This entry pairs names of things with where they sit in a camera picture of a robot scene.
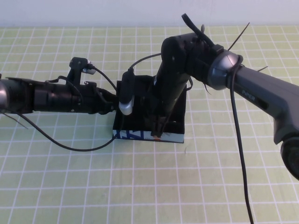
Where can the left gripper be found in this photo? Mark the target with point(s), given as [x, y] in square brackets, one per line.
[86, 99]

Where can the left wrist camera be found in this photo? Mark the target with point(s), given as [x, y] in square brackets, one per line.
[78, 63]

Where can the green white grid tablecloth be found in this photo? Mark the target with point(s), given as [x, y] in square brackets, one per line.
[93, 186]

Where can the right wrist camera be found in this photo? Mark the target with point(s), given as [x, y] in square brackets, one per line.
[126, 93]

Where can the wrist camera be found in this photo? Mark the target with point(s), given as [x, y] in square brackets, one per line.
[126, 93]
[78, 63]

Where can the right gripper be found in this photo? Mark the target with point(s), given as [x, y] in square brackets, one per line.
[165, 93]

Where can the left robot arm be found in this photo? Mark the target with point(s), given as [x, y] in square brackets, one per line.
[18, 98]

